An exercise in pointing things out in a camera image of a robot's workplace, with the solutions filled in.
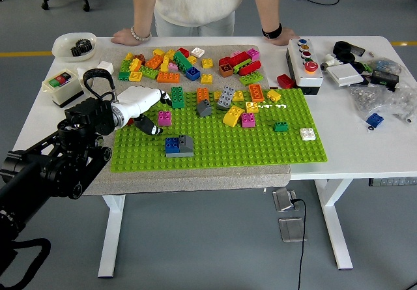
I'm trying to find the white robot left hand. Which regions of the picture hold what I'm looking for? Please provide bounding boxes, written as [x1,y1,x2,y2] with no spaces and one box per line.
[117,85,173,137]

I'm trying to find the person's right hand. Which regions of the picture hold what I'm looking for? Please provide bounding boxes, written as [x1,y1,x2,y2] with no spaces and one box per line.
[110,27,151,47]

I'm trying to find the person's left hand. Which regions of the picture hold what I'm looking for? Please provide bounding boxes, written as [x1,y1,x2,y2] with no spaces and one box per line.
[269,26,300,47]

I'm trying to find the grey sloped toy brick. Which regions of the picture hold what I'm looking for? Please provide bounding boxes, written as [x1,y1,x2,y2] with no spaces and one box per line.
[196,99,212,119]
[178,135,194,154]

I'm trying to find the orange long toy brick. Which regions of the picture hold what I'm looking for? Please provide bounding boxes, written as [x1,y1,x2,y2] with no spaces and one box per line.
[156,71,180,84]
[248,83,265,104]

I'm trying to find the green long toy brick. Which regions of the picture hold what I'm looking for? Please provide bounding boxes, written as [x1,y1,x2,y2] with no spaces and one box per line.
[171,86,186,109]
[172,51,193,73]

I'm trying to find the red curved toy brick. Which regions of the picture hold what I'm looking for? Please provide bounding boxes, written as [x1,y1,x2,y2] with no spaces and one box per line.
[237,60,263,76]

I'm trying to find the lime flat toy brick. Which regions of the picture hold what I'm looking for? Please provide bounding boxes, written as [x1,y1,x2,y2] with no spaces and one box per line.
[231,58,253,73]

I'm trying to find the large red toy brick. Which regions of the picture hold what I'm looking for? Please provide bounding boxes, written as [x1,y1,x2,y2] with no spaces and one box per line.
[227,51,252,69]

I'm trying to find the lime long toy brick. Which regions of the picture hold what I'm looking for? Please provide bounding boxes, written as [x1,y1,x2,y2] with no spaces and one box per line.
[238,71,265,87]

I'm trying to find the blue square toy brick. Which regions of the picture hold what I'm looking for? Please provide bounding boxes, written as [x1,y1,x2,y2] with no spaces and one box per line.
[184,66,201,81]
[366,113,384,128]
[164,138,180,154]

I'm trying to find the grey long toy brick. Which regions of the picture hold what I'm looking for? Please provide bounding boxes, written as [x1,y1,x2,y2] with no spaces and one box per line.
[216,85,235,111]

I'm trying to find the yellow curved toy brick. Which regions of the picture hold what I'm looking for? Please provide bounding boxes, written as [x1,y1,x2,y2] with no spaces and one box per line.
[222,105,245,128]

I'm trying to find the green baseplate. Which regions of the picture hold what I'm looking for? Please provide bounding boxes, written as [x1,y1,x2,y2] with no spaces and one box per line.
[109,87,328,173]

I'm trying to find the black wristwatch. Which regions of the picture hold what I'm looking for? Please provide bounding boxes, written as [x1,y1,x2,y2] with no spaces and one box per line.
[261,22,283,40]

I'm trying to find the white cube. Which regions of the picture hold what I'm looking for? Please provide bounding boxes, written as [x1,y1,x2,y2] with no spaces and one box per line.
[96,61,115,75]

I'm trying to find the push-button control box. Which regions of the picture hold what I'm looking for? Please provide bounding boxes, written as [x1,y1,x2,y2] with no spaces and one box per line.
[285,37,324,96]

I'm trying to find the white pipe fitting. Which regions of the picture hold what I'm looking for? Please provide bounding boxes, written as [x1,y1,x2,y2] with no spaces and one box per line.
[319,53,343,72]

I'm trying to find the black tape roll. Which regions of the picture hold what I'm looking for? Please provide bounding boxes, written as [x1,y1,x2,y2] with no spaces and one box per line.
[332,40,354,55]
[337,51,356,65]

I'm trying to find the white bowl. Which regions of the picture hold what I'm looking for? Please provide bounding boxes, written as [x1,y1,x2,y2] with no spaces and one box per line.
[51,32,98,63]

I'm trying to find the grey-brown mat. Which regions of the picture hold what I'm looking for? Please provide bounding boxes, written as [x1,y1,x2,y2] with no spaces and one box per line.
[69,44,292,197]

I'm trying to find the clear bag of screws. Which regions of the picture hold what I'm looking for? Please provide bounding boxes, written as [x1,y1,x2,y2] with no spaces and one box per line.
[348,84,397,121]

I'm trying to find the clear bag blue parts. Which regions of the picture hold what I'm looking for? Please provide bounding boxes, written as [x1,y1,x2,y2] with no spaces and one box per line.
[366,57,403,76]

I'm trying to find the black power adapter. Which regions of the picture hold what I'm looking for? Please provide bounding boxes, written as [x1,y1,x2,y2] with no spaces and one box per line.
[370,70,400,93]

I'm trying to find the clear bag of parts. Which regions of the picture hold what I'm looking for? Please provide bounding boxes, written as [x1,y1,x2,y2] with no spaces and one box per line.
[389,81,417,124]

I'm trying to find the white table leg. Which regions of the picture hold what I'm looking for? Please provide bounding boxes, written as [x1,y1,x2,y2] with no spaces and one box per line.
[97,194,126,278]
[314,179,354,270]

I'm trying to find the table height control panel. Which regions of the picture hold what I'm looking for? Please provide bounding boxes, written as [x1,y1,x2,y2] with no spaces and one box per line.
[368,177,417,188]

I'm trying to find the bead bracelet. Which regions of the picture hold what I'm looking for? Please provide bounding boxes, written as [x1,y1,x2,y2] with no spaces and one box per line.
[130,25,153,42]

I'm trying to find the white switch panel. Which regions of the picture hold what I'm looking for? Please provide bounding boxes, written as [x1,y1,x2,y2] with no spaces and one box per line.
[325,64,365,89]

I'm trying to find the white red-green switch box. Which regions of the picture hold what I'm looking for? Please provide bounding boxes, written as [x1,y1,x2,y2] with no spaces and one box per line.
[41,68,85,109]

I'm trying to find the black power cord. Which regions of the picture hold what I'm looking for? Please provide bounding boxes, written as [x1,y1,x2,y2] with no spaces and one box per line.
[289,197,309,290]

